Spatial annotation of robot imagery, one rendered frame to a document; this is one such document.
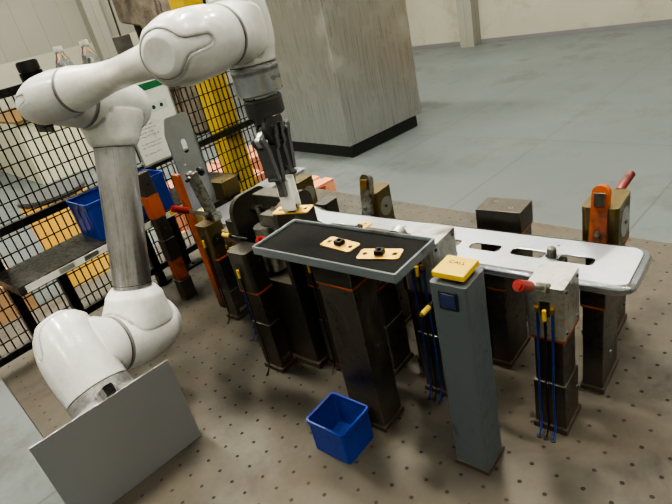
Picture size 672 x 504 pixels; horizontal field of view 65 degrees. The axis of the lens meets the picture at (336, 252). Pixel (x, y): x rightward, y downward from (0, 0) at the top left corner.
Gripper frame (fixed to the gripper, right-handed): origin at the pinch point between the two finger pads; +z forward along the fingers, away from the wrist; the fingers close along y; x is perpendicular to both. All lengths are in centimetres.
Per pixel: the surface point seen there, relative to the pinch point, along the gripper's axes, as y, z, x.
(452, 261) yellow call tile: -12.5, 9.8, -34.7
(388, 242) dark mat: -4.8, 9.9, -21.2
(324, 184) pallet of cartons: 297, 113, 131
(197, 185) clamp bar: 33, 8, 48
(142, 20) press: 599, -45, 496
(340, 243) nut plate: -6.0, 9.1, -11.8
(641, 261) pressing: 14, 26, -67
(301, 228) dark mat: 3.2, 9.9, 0.9
